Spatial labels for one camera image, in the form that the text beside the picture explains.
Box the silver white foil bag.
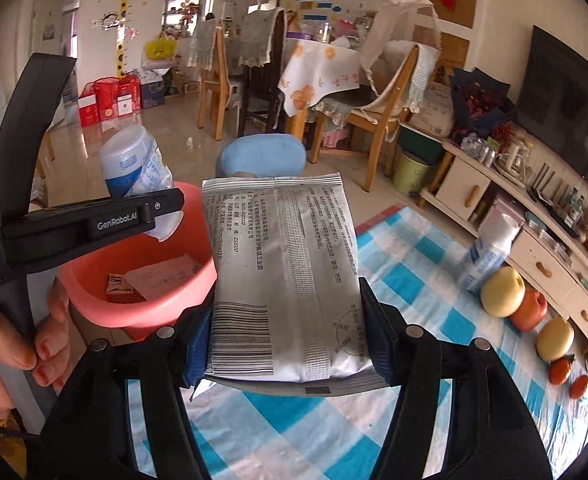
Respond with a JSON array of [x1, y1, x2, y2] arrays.
[[202, 174, 386, 398]]

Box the yellow sleeve forearm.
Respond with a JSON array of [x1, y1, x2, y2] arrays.
[[0, 414, 27, 479]]

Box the wooden chair with lace cover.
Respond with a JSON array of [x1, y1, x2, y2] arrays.
[[308, 40, 440, 191]]

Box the small orange tangerine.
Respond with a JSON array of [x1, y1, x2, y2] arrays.
[[569, 375, 588, 400]]

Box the red apple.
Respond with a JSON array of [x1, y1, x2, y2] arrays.
[[510, 287, 548, 332]]

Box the yellow pear right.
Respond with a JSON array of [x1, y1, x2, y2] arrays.
[[536, 318, 574, 362]]

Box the blue white checkered tablecloth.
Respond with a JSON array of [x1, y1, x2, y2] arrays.
[[126, 204, 588, 480]]

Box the blue round stool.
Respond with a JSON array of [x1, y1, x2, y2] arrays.
[[216, 133, 306, 178]]

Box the glass electric kettle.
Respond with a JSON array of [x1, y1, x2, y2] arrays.
[[494, 138, 533, 188]]

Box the crushed white yogurt bottle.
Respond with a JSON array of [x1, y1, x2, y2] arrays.
[[100, 124, 184, 242]]

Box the black flat television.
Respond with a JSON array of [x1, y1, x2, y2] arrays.
[[515, 26, 588, 184]]

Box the dining table with orange-print cloth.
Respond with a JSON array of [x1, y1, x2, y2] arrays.
[[277, 38, 361, 141]]

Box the white tv cabinet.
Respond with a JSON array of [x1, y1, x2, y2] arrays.
[[417, 141, 588, 340]]

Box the green yellow trash bucket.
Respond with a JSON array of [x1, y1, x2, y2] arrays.
[[393, 151, 431, 195]]

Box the person's left hand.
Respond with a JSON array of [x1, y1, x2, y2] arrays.
[[0, 276, 73, 422]]

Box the dark flower bouquet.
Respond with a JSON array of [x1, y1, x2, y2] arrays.
[[449, 68, 515, 144]]

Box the white upright yogurt bottle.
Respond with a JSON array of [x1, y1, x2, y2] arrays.
[[456, 210, 520, 294]]

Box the yellow pear left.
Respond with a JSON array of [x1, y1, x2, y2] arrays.
[[480, 266, 526, 318]]

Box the yellow pear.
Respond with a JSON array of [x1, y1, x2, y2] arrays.
[[480, 266, 526, 318], [536, 318, 574, 362]]

